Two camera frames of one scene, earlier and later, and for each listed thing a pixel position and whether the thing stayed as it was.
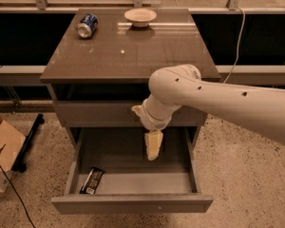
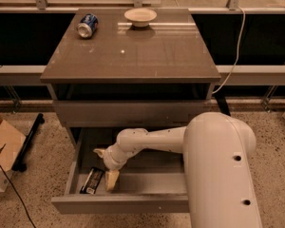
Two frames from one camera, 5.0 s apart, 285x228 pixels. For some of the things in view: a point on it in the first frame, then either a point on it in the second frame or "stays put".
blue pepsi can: [86, 26] stays put
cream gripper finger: [138, 109] to [100, 152]
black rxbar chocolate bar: [91, 181] stays put
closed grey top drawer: [118, 114] stays put
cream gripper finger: [153, 140] to [111, 178]
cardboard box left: [3, 134] stays put
